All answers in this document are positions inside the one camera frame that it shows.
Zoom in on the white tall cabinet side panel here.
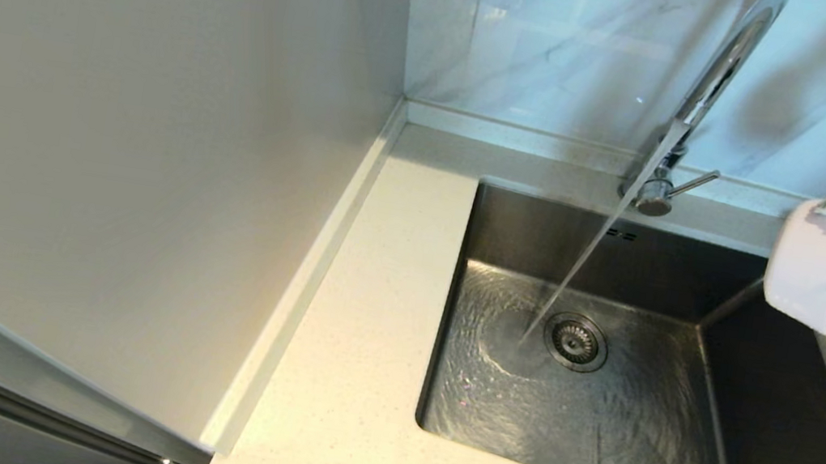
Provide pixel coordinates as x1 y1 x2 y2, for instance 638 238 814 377
0 0 424 464

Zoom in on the stainless steel sink basin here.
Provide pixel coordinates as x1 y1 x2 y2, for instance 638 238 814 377
408 175 826 464

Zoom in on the pale pink cup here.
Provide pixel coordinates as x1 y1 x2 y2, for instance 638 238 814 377
757 192 826 336

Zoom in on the running tap water stream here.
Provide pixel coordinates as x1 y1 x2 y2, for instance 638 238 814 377
517 101 688 367

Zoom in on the chrome faucet lever handle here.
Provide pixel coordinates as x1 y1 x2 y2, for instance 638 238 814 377
668 164 722 206

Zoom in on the chrome gooseneck faucet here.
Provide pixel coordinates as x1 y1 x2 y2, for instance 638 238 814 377
617 0 788 232

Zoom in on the round metal drain strainer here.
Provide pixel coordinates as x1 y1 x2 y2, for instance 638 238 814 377
539 309 615 377

